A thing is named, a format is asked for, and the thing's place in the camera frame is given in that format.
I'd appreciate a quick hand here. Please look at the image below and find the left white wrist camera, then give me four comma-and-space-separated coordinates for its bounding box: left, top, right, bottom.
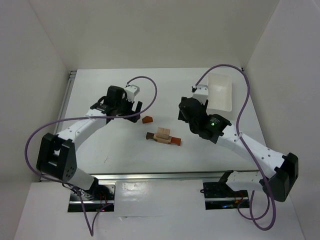
124, 84, 140, 103

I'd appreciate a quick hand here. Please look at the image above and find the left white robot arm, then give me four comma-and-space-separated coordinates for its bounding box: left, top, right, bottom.
36, 84, 142, 200

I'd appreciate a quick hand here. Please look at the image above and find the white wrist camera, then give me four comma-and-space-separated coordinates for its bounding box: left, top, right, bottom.
191, 84, 209, 105
124, 84, 140, 103

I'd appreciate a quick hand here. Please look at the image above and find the reddish brown wedge block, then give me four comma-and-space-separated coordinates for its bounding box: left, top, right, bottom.
142, 115, 153, 124

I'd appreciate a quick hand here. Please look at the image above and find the striped light wood block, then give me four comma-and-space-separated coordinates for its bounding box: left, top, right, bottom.
156, 138, 172, 144

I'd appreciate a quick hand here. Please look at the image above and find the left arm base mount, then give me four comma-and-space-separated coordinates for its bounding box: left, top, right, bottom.
62, 182, 116, 213

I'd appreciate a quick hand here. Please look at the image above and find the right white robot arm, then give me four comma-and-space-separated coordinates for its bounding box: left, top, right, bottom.
178, 97, 299, 202

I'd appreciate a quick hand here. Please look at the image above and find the aluminium rail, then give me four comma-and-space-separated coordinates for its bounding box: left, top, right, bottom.
92, 171, 226, 184
57, 70, 77, 120

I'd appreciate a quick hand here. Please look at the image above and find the long light wood block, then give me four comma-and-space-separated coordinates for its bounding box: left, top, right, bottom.
154, 133, 162, 140

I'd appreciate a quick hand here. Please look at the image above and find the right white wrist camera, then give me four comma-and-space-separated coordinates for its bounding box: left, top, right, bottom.
191, 84, 209, 105

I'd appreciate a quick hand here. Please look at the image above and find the dark brown notched block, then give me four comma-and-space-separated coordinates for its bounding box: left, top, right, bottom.
145, 132, 154, 140

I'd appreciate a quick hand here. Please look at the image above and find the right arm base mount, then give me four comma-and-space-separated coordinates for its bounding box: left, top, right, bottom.
200, 182, 250, 210

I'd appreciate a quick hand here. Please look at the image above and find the aluminium left rail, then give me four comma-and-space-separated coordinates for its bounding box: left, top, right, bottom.
57, 70, 77, 120

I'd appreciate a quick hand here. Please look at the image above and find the tan rectangular block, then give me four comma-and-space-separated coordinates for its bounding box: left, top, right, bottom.
161, 134, 171, 141

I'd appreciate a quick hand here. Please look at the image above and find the aluminium front rail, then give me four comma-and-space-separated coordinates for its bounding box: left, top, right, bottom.
92, 171, 226, 184

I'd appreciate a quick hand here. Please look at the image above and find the small light cube block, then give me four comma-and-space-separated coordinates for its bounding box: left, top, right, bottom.
163, 128, 170, 135

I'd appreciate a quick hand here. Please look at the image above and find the white plastic bin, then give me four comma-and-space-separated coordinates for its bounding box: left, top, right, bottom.
207, 73, 233, 112

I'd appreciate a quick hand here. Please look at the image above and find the orange arch block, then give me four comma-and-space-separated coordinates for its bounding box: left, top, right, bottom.
170, 137, 182, 146

